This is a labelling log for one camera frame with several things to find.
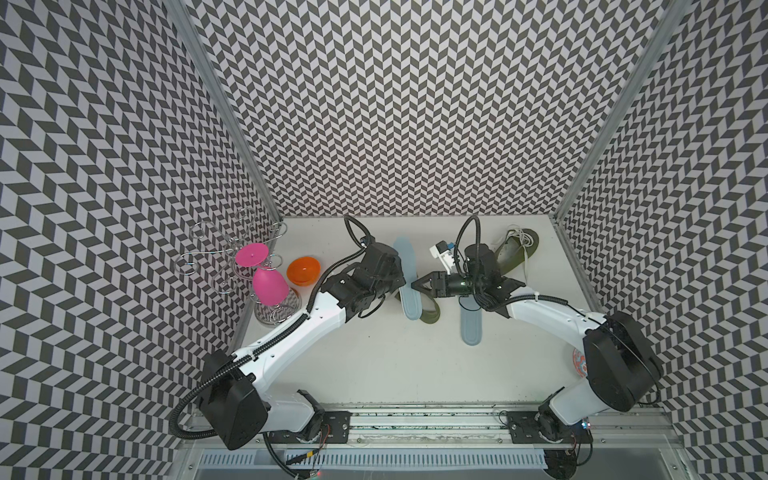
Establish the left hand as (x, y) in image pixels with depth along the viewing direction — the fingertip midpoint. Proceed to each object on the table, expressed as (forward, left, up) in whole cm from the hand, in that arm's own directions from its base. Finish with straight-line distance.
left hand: (398, 274), depth 79 cm
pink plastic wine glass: (-4, +33, +2) cm, 33 cm away
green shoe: (-2, -10, -16) cm, 19 cm away
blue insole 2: (-4, -22, -20) cm, 30 cm away
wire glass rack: (+8, +53, -1) cm, 54 cm away
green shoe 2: (+19, -40, -13) cm, 47 cm away
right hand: (-3, -5, -3) cm, 6 cm away
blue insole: (-4, -3, -6) cm, 8 cm away
